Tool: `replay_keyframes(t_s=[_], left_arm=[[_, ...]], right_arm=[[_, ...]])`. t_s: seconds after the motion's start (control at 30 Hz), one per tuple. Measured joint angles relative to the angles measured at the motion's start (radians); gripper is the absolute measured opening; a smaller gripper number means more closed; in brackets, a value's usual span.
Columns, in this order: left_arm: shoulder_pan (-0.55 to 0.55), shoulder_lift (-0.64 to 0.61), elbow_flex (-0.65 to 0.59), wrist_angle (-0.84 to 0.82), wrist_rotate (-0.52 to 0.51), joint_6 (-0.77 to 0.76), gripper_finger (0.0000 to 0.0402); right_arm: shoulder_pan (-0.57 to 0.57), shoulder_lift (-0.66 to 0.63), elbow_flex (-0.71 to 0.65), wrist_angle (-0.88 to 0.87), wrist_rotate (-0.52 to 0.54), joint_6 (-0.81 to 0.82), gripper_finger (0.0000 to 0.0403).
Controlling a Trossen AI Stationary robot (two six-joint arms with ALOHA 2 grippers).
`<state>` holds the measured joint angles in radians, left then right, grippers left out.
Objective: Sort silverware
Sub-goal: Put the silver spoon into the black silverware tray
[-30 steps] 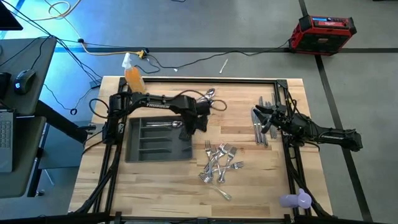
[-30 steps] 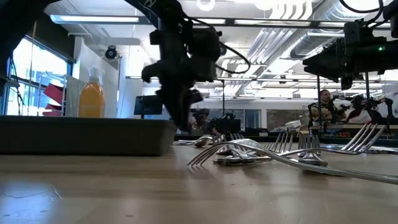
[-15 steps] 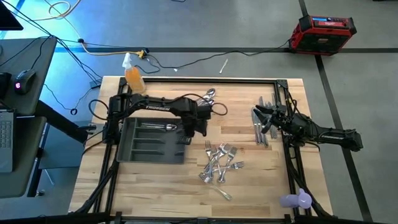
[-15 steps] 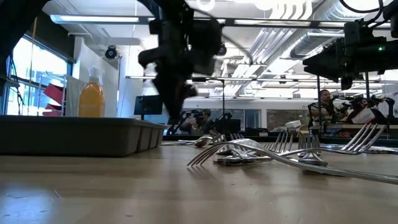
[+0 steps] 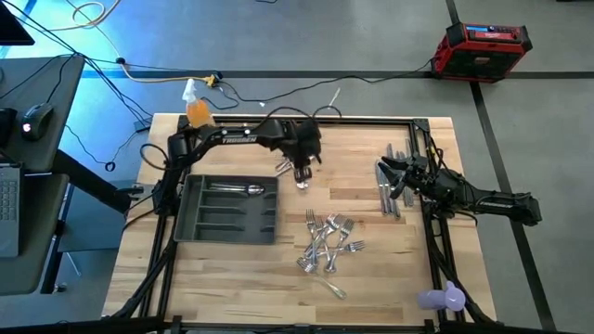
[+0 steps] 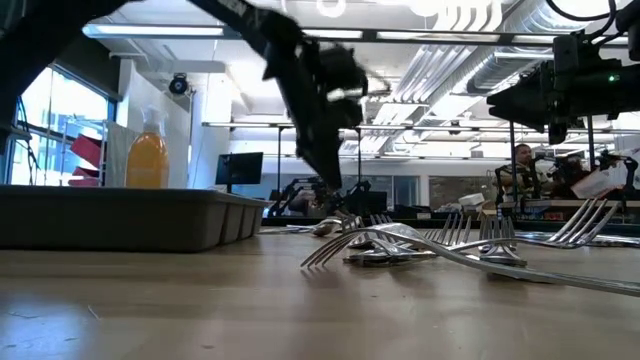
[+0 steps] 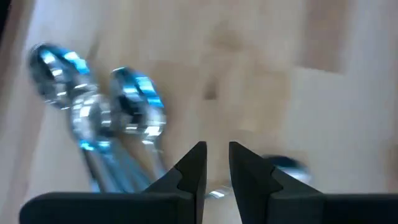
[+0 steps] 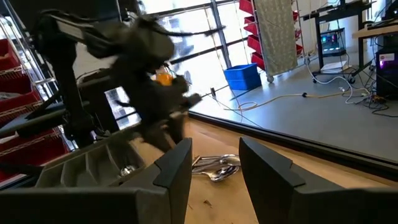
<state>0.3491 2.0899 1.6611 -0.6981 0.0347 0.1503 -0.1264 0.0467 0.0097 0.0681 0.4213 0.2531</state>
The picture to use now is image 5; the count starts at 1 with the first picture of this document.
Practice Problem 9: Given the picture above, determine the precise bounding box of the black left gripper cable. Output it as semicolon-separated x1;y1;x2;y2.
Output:
262;105;343;126

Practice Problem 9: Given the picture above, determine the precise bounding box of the grey plastic cutlery tray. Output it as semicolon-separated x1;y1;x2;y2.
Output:
174;173;279;246

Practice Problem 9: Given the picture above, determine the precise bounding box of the black desk device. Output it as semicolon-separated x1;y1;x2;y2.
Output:
0;107;19;150

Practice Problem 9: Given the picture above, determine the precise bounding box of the black computer mouse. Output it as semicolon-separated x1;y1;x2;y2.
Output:
19;101;56;142

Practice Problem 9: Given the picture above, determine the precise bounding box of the grey laptop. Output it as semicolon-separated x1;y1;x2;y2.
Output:
0;161;22;259

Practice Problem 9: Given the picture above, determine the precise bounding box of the yellow extension cord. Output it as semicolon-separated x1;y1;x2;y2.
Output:
119;59;219;89

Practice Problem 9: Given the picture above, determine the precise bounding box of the dark grey desk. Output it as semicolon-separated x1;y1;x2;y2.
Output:
0;54;87;298

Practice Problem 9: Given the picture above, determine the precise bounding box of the red and black jobsite radio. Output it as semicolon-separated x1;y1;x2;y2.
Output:
430;21;534;84

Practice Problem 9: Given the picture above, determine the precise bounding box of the grey desk base plate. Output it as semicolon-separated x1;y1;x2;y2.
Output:
58;183;134;254

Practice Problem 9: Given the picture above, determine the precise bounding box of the black computer monitor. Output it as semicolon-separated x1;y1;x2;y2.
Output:
0;0;36;46

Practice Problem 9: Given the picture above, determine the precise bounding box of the white stick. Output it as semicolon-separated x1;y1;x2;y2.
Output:
326;86;342;111

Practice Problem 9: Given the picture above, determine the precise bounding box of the lavender plastic object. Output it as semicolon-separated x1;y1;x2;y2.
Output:
416;280;467;313

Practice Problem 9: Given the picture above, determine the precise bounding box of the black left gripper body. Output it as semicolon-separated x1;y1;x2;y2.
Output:
278;119;324;169

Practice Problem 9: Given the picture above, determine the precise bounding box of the black aluminium table frame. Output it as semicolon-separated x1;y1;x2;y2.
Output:
104;113;500;334

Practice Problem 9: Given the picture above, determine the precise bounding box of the black radio power cable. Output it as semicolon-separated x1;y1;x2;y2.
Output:
216;58;435;104

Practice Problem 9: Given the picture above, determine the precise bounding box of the beige coiled cable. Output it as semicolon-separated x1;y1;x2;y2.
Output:
48;0;123;32

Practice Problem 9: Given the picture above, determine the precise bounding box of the silver metal fork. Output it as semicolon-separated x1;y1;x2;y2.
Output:
303;212;346;257
295;257;348;301
324;217;356;275
304;208;321;268
306;214;326;263
315;239;367;257

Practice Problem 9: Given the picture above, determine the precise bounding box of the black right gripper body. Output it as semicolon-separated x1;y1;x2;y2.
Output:
402;155;446;199

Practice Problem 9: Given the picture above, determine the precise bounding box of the orange liquid spray bottle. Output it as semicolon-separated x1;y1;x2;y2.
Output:
181;77;218;130

